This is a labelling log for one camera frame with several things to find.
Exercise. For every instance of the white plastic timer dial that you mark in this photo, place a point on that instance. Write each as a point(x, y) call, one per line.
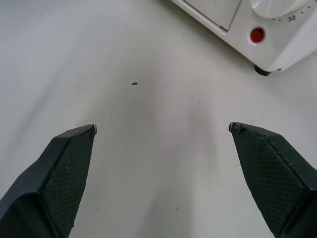
point(267, 7)

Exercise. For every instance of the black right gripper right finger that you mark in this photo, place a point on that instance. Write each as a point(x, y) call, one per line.
point(272, 173)

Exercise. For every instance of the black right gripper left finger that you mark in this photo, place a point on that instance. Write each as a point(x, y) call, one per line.
point(49, 181)

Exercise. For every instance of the red indicator light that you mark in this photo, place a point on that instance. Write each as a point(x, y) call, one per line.
point(256, 35)

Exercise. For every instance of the white toaster oven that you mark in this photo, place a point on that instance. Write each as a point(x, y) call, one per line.
point(277, 44)

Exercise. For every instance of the black rubber appliance foot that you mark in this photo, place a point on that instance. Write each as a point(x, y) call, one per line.
point(263, 71)

